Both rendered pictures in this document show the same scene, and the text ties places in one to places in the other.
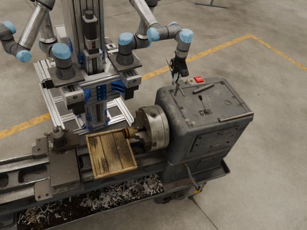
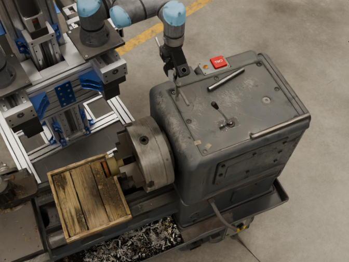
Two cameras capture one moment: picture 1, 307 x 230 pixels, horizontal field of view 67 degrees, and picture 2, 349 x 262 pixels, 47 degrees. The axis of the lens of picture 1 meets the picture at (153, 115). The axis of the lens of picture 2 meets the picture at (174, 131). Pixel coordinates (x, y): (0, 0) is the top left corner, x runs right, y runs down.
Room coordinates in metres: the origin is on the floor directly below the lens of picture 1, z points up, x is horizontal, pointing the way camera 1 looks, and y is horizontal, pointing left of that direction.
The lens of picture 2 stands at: (0.19, -0.17, 2.63)
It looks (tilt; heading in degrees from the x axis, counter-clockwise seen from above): 58 degrees down; 3
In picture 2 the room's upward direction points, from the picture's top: 2 degrees clockwise
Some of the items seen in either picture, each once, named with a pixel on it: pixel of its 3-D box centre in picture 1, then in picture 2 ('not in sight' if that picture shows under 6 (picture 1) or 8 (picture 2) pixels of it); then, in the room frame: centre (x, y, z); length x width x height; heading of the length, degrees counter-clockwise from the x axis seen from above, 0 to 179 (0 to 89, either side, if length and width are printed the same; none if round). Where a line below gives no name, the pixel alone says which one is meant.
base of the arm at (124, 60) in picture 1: (124, 55); (93, 29); (1.62, 0.33, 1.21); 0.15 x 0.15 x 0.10
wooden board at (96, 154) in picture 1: (110, 152); (89, 195); (0.88, 0.26, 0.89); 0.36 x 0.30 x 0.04; 28
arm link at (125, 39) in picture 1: (126, 42); (91, 10); (1.63, 0.32, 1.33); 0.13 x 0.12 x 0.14; 124
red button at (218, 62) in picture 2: (198, 79); (218, 62); (1.43, -0.29, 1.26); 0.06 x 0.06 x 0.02; 28
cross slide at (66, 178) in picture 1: (62, 155); (13, 213); (0.75, 0.55, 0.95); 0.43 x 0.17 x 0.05; 28
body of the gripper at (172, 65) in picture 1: (178, 61); (172, 50); (1.24, -0.09, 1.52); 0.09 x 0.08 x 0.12; 29
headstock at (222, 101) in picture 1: (198, 117); (224, 125); (1.23, -0.34, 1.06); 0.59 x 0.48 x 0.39; 118
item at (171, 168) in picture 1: (180, 158); (210, 181); (1.23, -0.34, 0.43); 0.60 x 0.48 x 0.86; 118
